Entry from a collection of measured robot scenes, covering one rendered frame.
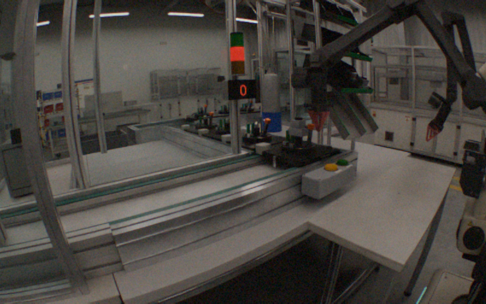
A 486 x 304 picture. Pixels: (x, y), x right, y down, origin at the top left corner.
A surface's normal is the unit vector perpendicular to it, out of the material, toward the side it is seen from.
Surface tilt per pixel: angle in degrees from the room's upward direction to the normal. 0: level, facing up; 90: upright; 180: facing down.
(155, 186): 90
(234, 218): 90
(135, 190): 90
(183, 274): 0
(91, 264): 90
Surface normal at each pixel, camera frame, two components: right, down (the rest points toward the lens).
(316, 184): -0.80, 0.18
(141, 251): 0.59, 0.18
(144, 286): -0.04, -0.97
